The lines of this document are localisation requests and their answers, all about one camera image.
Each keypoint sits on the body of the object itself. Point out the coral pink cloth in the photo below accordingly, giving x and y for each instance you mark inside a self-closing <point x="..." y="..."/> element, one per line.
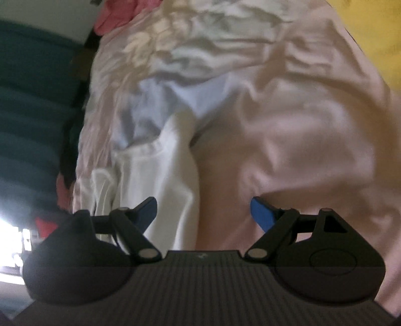
<point x="116" y="15"/>

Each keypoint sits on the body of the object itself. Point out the white garment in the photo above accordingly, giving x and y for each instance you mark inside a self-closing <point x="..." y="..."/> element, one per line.
<point x="163" y="175"/>

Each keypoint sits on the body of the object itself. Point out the yellow cloth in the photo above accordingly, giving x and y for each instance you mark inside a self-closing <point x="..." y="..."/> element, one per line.
<point x="372" y="34"/>

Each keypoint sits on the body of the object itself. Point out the pale pink garment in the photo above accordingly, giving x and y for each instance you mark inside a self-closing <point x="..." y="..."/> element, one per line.
<point x="282" y="125"/>

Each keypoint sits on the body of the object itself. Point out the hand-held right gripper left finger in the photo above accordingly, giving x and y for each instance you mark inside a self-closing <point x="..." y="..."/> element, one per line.
<point x="149" y="212"/>

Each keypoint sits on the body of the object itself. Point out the dark teal striped blanket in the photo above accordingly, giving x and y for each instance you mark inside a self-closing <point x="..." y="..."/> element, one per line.
<point x="31" y="109"/>

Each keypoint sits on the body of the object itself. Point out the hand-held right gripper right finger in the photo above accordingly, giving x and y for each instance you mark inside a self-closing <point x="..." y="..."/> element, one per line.
<point x="262" y="213"/>

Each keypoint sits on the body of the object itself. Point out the red cloth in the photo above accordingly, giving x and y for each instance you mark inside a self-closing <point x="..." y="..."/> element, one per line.
<point x="44" y="226"/>

